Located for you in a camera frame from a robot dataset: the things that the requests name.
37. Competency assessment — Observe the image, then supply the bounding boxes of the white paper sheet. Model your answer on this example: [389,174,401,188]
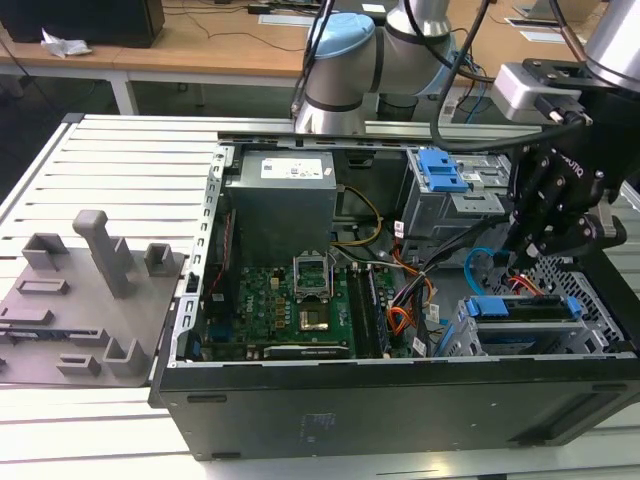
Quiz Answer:
[258,13,311,27]
[518,30,571,46]

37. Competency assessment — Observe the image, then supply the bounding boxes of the orange wire bundle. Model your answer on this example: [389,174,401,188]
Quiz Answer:
[388,272,435,337]

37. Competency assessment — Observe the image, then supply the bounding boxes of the wooden desk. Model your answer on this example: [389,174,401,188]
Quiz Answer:
[0,0,609,121]

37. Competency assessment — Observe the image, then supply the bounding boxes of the grey metal disk bay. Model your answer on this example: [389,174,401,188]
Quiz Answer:
[433,294,626,357]

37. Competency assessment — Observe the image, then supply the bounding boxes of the crumpled white paper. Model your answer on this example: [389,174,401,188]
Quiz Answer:
[40,28,94,59]

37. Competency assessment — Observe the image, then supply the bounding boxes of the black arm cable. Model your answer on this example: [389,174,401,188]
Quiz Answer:
[291,0,337,120]

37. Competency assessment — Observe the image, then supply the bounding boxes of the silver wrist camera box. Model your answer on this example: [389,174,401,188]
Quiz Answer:
[493,63,585,124]

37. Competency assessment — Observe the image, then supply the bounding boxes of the silver laptop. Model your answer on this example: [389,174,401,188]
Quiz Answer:
[513,0,556,21]

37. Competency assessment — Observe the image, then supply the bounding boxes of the black box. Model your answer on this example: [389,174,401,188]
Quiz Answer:
[0,0,166,50]

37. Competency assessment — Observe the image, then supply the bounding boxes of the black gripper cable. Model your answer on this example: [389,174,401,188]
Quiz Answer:
[429,0,546,151]

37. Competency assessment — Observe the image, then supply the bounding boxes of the black round bin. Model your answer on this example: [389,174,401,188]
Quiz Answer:
[377,93,419,122]

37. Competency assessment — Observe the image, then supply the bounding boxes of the green motherboard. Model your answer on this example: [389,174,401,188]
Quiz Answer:
[202,263,416,361]

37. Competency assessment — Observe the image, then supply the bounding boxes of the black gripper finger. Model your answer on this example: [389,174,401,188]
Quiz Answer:
[531,213,629,257]
[501,143,567,272]

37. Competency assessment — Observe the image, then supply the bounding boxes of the grey power supply unit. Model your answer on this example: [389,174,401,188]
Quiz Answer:
[222,149,337,269]

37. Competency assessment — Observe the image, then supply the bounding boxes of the black open PC case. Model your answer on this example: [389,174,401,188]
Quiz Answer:
[148,130,640,461]

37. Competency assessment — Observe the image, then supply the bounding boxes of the hard disk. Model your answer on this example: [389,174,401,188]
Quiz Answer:
[463,293,581,352]

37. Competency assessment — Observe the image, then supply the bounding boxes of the grey metal drive cage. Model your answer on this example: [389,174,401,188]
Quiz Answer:
[399,147,521,254]

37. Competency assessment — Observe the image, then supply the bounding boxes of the blue network cable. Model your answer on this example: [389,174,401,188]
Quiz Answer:
[455,49,494,124]

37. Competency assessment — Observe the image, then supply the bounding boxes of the red thin wire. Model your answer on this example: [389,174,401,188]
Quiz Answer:
[208,208,237,301]

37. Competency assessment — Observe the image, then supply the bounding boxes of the black RAM slot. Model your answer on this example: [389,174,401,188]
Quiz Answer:
[347,265,372,358]
[367,265,392,355]

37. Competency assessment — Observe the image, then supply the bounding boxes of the metal socket cover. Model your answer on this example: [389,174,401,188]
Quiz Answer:
[291,251,334,302]

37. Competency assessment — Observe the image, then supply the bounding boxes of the black wire bundle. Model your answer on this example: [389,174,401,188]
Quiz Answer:
[413,214,516,284]

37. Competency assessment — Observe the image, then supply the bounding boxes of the black graphics card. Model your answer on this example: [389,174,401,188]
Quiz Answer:
[262,342,352,360]

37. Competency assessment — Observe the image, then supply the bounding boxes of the CPU socket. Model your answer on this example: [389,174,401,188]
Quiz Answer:
[298,303,332,334]

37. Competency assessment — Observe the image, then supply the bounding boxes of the blue plastic drive latch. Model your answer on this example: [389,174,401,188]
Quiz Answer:
[418,148,472,194]

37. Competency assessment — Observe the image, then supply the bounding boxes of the red orange disk wire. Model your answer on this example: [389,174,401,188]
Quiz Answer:
[505,273,545,297]

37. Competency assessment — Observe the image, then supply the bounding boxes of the blue disk wire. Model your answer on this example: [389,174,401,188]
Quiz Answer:
[462,246,510,301]

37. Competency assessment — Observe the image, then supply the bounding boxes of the grey parts rack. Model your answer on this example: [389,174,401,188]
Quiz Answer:
[0,209,190,389]

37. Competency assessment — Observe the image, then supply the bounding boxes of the yellow wire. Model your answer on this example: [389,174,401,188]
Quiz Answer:
[331,185,385,248]

